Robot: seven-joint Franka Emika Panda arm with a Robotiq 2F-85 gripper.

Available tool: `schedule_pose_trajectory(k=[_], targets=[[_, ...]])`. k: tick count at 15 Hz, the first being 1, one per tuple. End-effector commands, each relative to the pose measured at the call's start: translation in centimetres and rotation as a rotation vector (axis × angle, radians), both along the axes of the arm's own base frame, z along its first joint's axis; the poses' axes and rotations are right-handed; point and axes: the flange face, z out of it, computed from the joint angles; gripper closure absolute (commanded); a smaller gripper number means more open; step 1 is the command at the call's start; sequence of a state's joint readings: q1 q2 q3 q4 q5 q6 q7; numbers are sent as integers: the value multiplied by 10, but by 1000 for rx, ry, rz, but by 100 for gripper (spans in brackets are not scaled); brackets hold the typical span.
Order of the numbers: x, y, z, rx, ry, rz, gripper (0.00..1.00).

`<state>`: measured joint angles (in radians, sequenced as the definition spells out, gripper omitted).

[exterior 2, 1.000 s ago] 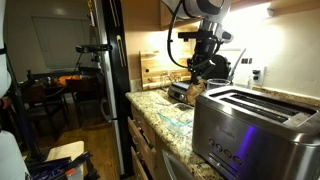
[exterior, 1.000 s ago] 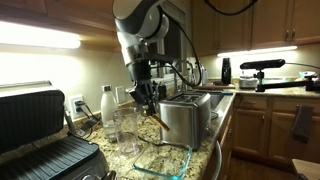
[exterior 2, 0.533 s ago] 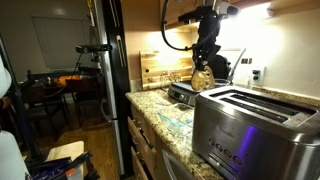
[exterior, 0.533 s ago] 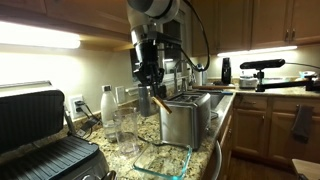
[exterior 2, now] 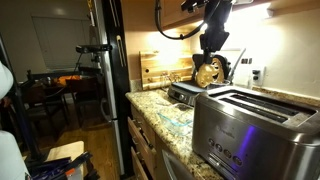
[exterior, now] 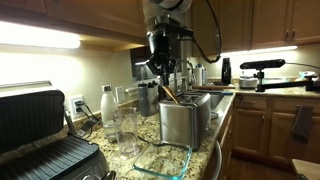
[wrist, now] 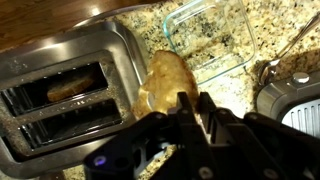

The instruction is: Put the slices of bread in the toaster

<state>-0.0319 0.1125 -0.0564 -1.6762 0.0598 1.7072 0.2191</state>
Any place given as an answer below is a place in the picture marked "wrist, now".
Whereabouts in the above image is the metal spoon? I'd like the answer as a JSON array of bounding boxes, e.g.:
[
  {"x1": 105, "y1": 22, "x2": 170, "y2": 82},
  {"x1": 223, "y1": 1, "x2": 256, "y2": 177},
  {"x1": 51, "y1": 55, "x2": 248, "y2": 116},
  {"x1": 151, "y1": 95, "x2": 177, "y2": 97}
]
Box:
[{"x1": 257, "y1": 11, "x2": 320, "y2": 87}]

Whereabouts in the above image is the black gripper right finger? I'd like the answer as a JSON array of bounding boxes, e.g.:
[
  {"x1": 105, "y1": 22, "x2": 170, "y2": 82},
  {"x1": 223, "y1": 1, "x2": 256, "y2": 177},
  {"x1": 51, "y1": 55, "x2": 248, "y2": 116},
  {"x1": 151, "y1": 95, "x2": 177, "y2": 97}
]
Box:
[{"x1": 198, "y1": 92, "x2": 320, "y2": 180}]

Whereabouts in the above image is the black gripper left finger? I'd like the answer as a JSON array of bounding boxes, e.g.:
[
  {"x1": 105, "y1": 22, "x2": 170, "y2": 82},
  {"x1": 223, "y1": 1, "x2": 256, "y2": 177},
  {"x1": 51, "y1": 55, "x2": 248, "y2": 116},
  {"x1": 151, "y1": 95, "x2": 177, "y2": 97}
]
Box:
[{"x1": 83, "y1": 92, "x2": 222, "y2": 180}]

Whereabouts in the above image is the black panini grill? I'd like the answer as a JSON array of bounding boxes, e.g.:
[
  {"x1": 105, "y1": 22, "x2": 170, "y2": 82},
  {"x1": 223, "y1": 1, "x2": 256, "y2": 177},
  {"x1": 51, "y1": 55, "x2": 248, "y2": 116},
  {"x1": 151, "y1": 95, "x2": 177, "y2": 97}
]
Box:
[{"x1": 255, "y1": 70, "x2": 320, "y2": 139}]

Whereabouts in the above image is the toasted bread slice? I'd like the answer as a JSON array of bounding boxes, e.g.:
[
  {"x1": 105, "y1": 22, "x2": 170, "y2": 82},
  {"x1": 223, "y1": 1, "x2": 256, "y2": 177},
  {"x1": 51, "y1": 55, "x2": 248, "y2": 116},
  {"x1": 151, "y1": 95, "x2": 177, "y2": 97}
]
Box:
[
  {"x1": 46, "y1": 74, "x2": 97, "y2": 103},
  {"x1": 130, "y1": 49, "x2": 201, "y2": 122}
]

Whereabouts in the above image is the stainless steel toaster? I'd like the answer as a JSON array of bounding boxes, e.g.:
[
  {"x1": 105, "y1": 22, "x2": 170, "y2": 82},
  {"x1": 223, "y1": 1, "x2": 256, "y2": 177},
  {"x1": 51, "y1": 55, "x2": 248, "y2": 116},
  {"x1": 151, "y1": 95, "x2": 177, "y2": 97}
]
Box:
[{"x1": 0, "y1": 20, "x2": 150, "y2": 180}]

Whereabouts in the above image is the clear glass baking dish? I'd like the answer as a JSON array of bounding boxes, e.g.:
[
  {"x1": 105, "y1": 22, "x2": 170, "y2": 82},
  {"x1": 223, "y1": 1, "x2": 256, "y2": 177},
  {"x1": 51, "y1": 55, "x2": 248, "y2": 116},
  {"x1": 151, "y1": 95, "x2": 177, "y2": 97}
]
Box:
[{"x1": 162, "y1": 0, "x2": 258, "y2": 86}]

